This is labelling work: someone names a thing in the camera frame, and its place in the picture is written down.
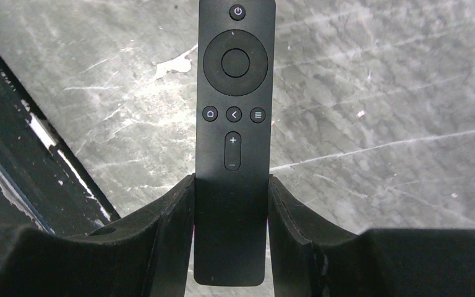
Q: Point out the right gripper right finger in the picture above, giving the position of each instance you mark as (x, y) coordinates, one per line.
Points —
(312, 256)

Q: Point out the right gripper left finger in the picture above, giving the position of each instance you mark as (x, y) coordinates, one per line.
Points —
(143, 254)

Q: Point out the black remote control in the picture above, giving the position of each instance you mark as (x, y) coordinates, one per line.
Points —
(233, 132)

